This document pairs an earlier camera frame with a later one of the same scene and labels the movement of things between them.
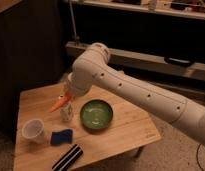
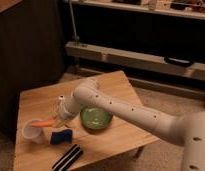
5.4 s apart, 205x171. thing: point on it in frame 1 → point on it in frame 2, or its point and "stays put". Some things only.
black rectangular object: [68, 158] stays put
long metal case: [149, 61] stays put
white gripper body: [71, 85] → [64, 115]
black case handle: [179, 61] stays put
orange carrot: [63, 99] → [43, 123]
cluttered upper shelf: [195, 9] stays put
